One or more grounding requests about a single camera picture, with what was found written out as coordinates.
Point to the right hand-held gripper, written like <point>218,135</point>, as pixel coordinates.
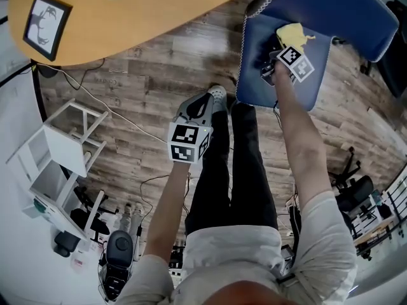
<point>291,56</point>

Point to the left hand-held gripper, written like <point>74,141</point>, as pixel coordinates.
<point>184,137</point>

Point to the yellow cloth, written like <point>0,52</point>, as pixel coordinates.
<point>294,34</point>

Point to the blue upholstered chair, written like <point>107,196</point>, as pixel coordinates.
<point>334,8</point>

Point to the person's right forearm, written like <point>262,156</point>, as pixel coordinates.
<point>299,132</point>

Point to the person's left forearm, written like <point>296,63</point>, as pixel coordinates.
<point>168,202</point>

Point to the black office chair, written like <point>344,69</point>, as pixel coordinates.
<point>354,191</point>

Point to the white perforated shoe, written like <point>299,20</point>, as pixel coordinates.
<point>217,94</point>

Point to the person's left leg black trousers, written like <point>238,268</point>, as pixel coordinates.
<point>213,183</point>

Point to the person's leg black trousers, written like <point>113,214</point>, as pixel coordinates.
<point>248,170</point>
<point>213,183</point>

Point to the person's right leg black trousers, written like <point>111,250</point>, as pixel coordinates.
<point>248,170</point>

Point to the pair of grey shoes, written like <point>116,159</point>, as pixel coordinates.
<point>132,216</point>

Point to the black armchair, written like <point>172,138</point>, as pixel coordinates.
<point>395,49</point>

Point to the round wooden table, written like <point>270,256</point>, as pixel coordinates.
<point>127,27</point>

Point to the person's white shirt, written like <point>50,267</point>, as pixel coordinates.
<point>235,253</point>

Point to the white wooden shelf unit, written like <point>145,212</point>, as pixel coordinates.
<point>55,157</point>

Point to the black wheeled device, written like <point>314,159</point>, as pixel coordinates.
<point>118,253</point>

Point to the black-framed deer silhouette picture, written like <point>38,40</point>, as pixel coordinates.
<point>46,25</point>

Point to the wooden desk with black frame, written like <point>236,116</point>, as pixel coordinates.
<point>381,224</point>

